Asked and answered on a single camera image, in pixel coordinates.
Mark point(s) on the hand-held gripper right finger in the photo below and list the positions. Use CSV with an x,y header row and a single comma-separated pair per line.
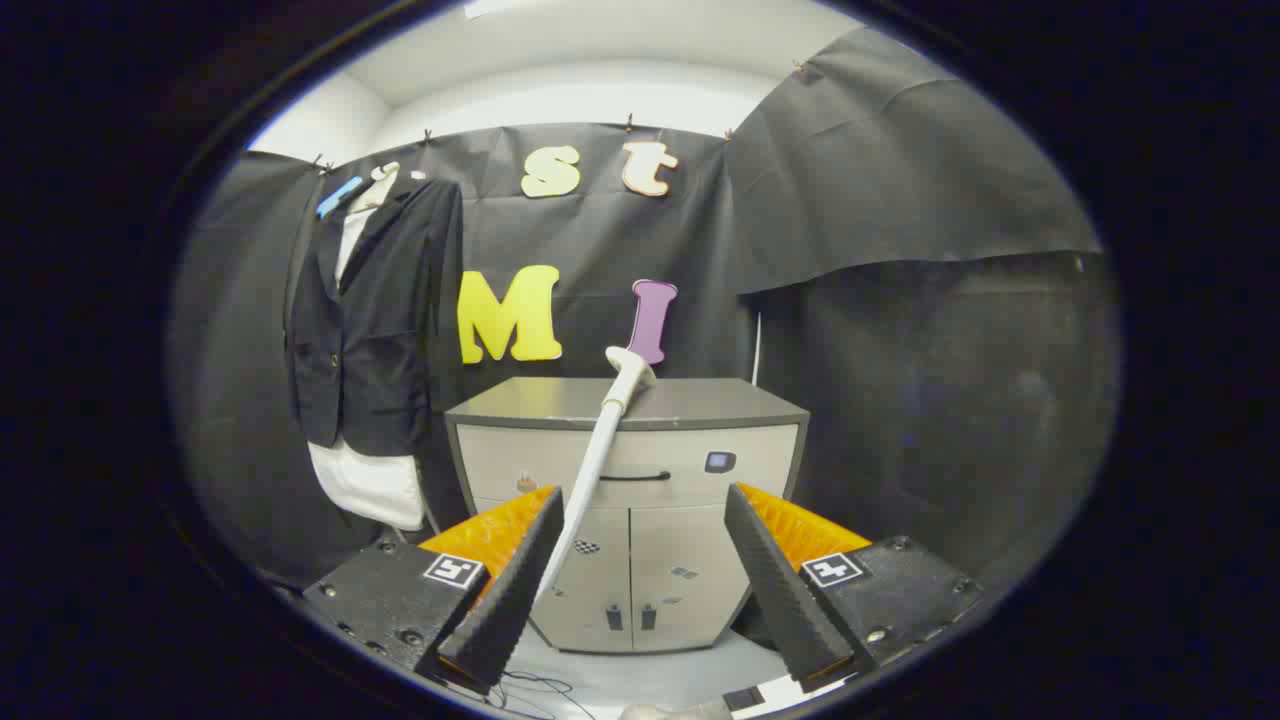
x,y
780,590

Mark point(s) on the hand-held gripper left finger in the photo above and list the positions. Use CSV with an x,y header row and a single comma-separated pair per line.
x,y
510,590

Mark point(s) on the white shirt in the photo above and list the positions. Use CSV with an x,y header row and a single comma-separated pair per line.
x,y
365,485

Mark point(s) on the black suit jacket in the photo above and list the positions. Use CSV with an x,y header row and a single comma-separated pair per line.
x,y
380,340

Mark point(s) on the cream clothes hanger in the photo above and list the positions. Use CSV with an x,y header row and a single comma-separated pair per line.
x,y
385,172

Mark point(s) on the grey cabinet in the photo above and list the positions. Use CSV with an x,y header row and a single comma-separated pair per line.
x,y
650,540

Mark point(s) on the thin white rod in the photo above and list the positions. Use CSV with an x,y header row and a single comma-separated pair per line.
x,y
757,350

